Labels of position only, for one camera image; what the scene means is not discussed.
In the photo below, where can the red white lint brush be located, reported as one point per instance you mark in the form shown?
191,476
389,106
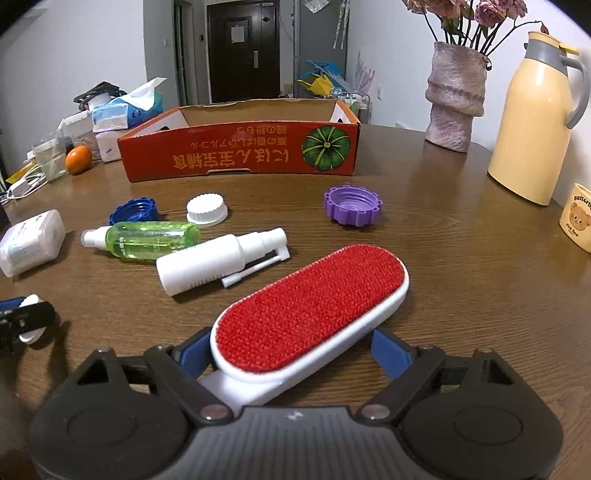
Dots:
271,340

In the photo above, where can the clear glass cup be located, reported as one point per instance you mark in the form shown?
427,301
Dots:
50,155

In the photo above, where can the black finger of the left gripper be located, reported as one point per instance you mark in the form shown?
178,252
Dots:
11,321

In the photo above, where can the dark wooden door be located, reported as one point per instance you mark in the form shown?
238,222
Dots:
243,50

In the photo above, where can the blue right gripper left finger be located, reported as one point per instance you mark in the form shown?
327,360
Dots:
194,354

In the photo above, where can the white rectangular container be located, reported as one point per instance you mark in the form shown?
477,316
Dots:
31,243

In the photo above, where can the pink textured vase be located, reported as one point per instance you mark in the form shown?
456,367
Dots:
456,89

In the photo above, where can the white small cup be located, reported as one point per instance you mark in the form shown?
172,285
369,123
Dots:
33,319

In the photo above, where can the white spray bottle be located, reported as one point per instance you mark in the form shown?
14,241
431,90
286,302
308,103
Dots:
228,258

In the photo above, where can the orange fruit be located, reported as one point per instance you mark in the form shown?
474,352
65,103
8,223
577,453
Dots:
78,160

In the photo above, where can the dried pink roses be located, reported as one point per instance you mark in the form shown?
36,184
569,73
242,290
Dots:
480,25

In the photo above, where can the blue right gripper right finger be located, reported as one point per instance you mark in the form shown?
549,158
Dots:
391,353

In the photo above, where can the blue tissue pack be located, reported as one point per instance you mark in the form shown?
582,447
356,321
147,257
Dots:
130,110

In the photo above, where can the metal trolley rack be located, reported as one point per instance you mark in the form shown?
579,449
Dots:
360,104

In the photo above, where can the yellow bear mug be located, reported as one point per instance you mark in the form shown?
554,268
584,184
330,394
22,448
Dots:
575,219

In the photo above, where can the green spray bottle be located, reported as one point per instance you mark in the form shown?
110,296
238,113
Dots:
142,241

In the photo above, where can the white ribbed bottle cap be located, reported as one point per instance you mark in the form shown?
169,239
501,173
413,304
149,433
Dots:
206,210

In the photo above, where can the purple jar lid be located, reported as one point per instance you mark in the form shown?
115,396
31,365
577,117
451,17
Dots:
352,206

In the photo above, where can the blue jar lid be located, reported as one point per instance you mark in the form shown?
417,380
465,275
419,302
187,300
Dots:
135,210

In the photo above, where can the yellow thermos jug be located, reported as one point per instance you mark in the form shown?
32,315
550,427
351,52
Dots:
547,97

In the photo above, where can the orange cardboard box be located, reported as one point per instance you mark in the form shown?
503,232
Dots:
275,136

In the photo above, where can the grey refrigerator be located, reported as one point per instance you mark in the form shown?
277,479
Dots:
314,37

